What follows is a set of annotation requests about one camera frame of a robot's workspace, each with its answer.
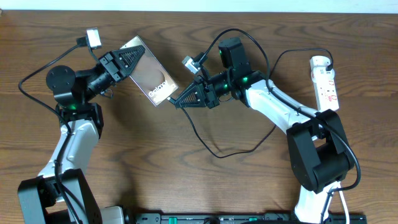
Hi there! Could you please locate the black charger cable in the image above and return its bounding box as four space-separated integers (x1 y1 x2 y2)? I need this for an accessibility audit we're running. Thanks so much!
167 48 335 159

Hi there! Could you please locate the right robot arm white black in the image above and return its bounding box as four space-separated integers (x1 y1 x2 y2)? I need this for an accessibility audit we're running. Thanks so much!
174 37 359 223

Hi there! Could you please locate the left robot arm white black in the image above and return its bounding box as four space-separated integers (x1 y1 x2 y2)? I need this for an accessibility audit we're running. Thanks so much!
17 45 146 223

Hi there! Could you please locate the white power strip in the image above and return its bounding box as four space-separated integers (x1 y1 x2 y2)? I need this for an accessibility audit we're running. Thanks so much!
310 55 339 112

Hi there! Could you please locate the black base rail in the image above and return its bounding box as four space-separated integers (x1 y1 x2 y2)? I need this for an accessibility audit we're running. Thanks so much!
135 213 302 224

